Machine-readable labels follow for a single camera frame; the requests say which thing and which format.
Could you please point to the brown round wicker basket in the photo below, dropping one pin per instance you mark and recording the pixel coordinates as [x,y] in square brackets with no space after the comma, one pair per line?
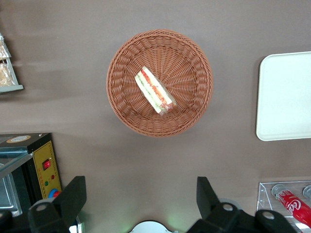
[184,60]

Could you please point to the clear acrylic bottle rack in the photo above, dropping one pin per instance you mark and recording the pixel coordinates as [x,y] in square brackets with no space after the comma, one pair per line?
[264,194]

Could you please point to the cream plastic tray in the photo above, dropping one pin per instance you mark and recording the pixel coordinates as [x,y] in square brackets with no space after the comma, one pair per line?
[284,97]

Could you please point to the clear bag of crackers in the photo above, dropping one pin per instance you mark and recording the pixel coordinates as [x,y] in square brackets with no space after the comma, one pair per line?
[5,75]
[3,51]

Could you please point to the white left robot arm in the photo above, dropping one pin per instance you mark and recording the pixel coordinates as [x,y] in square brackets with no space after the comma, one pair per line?
[150,228]

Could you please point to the black food warmer, yellow panel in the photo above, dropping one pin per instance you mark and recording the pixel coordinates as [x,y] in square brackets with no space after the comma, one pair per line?
[46,177]

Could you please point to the steel food pan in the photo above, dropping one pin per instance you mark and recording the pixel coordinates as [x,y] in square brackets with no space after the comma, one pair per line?
[6,196]

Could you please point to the gray snack display tray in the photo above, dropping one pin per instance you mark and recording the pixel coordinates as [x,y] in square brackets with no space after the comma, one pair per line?
[12,88]

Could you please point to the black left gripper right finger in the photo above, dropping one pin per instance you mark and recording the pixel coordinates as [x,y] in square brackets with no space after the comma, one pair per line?
[218,218]

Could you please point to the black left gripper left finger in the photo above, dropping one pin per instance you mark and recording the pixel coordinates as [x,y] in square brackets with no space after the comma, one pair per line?
[60,213]

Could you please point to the triangle sandwich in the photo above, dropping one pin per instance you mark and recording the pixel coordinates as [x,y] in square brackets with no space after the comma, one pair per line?
[151,89]

